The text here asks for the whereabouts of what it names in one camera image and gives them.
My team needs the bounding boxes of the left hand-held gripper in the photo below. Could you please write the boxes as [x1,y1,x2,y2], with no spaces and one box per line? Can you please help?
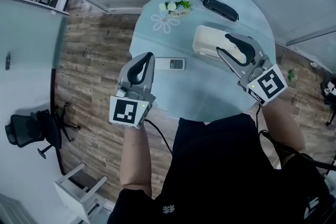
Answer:
[109,51,158,130]

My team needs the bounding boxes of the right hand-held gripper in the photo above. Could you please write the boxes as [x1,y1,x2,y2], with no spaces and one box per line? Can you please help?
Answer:
[216,33,289,107]

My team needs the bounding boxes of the person's left forearm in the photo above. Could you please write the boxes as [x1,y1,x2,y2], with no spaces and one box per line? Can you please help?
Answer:
[119,125,153,197]

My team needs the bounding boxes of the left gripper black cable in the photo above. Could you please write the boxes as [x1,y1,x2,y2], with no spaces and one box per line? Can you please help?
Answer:
[145,119,173,153]

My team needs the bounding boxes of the artificial flowers in pot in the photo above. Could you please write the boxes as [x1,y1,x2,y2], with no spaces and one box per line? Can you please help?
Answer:
[159,0,196,17]

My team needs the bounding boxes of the black corded telephone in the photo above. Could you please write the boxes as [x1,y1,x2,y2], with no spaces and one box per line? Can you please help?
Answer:
[198,0,239,22]

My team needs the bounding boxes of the frosted glass door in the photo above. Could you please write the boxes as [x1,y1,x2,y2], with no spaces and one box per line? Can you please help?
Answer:
[0,0,68,69]

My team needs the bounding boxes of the cream plastic organizer box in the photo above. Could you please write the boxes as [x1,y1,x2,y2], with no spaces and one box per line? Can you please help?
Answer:
[192,25,247,61]

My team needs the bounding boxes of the black office chair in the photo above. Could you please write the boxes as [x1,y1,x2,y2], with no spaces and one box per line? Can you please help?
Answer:
[4,102,81,159]

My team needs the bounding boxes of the person's right forearm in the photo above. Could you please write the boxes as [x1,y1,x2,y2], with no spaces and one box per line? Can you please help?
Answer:
[259,102,307,166]

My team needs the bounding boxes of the light blue tablecloth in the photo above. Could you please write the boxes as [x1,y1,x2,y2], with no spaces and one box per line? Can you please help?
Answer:
[130,0,276,123]

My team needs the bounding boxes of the white remote with red button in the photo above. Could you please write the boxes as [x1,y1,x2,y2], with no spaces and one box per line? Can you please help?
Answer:
[154,57,186,70]

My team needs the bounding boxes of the white stool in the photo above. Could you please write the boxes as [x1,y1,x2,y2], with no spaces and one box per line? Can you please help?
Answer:
[54,162,108,223]

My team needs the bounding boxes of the person's black shirt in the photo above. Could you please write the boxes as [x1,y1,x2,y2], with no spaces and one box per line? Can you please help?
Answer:
[107,112,336,224]

